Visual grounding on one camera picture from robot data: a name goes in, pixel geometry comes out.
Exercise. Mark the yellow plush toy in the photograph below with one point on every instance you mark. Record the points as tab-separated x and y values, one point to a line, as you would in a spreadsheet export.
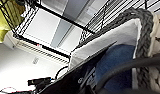
1	25

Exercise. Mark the blue cloth item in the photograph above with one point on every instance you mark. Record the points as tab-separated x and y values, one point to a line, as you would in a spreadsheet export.
116	61

